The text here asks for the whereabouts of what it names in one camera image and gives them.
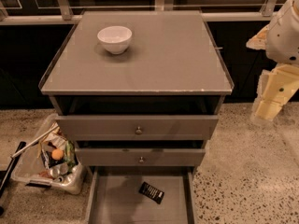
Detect silver can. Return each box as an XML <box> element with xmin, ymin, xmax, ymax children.
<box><xmin>49</xmin><ymin>167</ymin><xmax>62</xmax><ymax>179</ymax></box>

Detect green snack bag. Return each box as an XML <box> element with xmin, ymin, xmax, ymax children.
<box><xmin>64</xmin><ymin>141</ymin><xmax>76</xmax><ymax>169</ymax></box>

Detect grey drawer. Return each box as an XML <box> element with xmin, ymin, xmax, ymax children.
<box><xmin>56</xmin><ymin>115</ymin><xmax>219</xmax><ymax>141</ymax></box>
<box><xmin>85</xmin><ymin>167</ymin><xmax>198</xmax><ymax>224</ymax></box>
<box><xmin>76</xmin><ymin>140</ymin><xmax>206</xmax><ymax>167</ymax></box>

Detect white ceramic bowl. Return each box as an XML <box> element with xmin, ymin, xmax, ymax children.
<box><xmin>97</xmin><ymin>26</ymin><xmax>133</xmax><ymax>54</ymax></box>

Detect grey top drawer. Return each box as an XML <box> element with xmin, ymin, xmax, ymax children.
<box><xmin>56</xmin><ymin>115</ymin><xmax>219</xmax><ymax>141</ymax></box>

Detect metal railing frame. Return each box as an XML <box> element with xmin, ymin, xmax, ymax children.
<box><xmin>0</xmin><ymin>0</ymin><xmax>286</xmax><ymax>25</ymax></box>

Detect white stick in bin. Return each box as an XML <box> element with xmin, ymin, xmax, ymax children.
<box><xmin>10</xmin><ymin>124</ymin><xmax>59</xmax><ymax>159</ymax></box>

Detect orange ball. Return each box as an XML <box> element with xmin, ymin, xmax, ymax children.
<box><xmin>51</xmin><ymin>149</ymin><xmax>64</xmax><ymax>161</ymax></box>

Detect black bar on floor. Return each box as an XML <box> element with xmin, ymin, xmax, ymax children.
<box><xmin>0</xmin><ymin>153</ymin><xmax>20</xmax><ymax>198</ymax></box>

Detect grey drawer cabinet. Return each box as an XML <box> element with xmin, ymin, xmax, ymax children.
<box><xmin>37</xmin><ymin>10</ymin><xmax>235</xmax><ymax>224</ymax></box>

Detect grey middle drawer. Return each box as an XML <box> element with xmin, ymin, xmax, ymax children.
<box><xmin>76</xmin><ymin>140</ymin><xmax>206</xmax><ymax>167</ymax></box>

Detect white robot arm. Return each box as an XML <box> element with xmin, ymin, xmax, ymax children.
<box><xmin>246</xmin><ymin>0</ymin><xmax>299</xmax><ymax>121</ymax></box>

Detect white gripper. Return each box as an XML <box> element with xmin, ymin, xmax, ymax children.
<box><xmin>246</xmin><ymin>25</ymin><xmax>299</xmax><ymax>121</ymax></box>

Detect clear plastic storage bin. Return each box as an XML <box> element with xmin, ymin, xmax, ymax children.
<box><xmin>12</xmin><ymin>114</ymin><xmax>86</xmax><ymax>195</ymax></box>

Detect black rxbar chocolate bar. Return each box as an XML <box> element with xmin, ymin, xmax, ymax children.
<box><xmin>138</xmin><ymin>182</ymin><xmax>164</xmax><ymax>204</ymax></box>

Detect grey bottom drawer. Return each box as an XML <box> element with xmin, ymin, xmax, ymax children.
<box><xmin>85</xmin><ymin>167</ymin><xmax>198</xmax><ymax>224</ymax></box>

